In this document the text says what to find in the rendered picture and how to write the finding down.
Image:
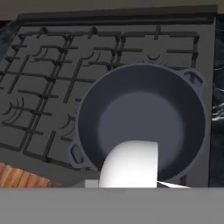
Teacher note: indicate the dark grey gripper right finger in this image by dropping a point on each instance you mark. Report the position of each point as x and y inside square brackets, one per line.
[169, 185]

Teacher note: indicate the white rounded cylinder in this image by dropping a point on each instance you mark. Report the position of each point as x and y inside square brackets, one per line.
[131, 166]

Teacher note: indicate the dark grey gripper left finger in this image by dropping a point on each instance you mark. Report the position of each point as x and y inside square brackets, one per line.
[91, 184]

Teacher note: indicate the dark grey gas hob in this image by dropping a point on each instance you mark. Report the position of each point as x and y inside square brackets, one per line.
[52, 87]

